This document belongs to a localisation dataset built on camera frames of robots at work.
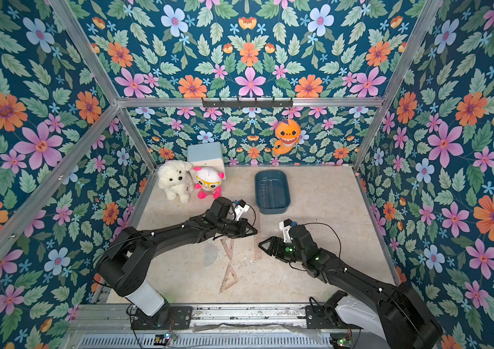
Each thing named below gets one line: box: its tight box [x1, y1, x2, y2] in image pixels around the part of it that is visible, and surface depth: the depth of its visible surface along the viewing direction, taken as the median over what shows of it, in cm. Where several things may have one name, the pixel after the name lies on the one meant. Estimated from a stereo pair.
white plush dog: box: [157, 159, 193, 204], surface depth 96 cm
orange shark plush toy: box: [273, 119, 302, 157], surface depth 100 cm
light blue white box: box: [186, 141, 226, 182], surface depth 108 cm
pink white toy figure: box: [193, 166, 226, 200], surface depth 98 cm
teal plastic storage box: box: [254, 169, 292, 216], surface depth 110 cm
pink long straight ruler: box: [253, 220, 261, 262], surface depth 86 cm
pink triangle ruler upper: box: [220, 237, 235, 264], surface depth 92 cm
